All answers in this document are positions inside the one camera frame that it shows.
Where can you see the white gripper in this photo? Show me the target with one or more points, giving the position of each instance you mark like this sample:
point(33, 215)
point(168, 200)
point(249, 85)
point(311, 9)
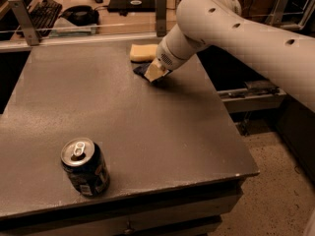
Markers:
point(166, 57)

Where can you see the dark blue rxbar wrapper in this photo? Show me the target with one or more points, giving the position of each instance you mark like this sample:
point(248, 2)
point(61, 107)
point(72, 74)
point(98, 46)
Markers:
point(143, 68)

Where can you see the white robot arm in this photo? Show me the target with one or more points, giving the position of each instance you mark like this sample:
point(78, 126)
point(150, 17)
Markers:
point(285, 58)

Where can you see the yellow sponge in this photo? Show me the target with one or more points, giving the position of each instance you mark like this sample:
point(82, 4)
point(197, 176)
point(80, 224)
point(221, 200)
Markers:
point(143, 52)

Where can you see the black laptop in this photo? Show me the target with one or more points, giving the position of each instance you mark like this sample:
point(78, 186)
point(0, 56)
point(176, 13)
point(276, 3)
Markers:
point(132, 5)

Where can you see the black headphones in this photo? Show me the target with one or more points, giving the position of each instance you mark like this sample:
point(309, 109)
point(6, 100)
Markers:
point(81, 15)

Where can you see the dark soda can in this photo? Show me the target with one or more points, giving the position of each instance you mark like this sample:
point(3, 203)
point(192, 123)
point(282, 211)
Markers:
point(84, 164)

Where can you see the black keyboard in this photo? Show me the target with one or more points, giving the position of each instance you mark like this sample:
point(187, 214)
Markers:
point(44, 16)

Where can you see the middle metal bracket post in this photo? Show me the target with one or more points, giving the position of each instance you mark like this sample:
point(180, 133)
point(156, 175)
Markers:
point(161, 17)

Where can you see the metal bracket post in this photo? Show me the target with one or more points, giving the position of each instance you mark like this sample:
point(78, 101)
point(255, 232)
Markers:
point(161, 17)
point(24, 19)
point(276, 16)

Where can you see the right metal bracket post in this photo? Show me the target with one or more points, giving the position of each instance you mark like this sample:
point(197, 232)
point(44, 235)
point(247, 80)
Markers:
point(276, 16)

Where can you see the grey drawer with handle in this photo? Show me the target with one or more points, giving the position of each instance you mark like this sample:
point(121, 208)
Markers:
point(195, 214)

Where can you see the left metal bracket post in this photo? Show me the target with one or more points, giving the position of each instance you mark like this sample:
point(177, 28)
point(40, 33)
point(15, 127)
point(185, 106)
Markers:
point(24, 19)

